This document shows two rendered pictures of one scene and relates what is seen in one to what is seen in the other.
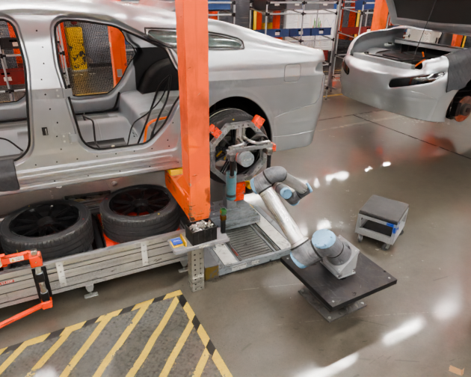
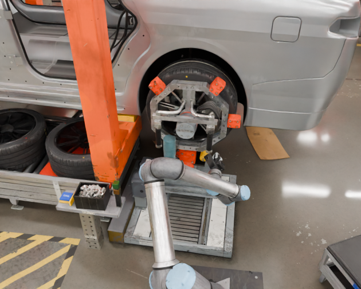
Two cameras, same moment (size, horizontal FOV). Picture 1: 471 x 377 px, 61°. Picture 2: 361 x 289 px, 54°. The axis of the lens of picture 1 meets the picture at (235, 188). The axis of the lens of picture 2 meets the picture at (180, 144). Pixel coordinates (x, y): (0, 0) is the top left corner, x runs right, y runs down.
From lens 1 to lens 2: 1.88 m
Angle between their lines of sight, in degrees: 31
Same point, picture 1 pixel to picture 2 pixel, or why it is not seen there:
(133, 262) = (48, 195)
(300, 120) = (293, 96)
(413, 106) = not seen: outside the picture
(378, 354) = not seen: outside the picture
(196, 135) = (88, 92)
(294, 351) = not seen: outside the picture
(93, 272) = (14, 190)
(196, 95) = (82, 46)
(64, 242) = not seen: outside the picture
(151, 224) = (72, 165)
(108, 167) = (53, 96)
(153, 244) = (67, 186)
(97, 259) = (15, 181)
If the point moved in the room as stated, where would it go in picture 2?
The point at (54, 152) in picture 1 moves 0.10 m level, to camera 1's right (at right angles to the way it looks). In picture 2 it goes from (6, 71) to (13, 74)
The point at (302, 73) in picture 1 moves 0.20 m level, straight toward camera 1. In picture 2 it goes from (303, 32) to (286, 40)
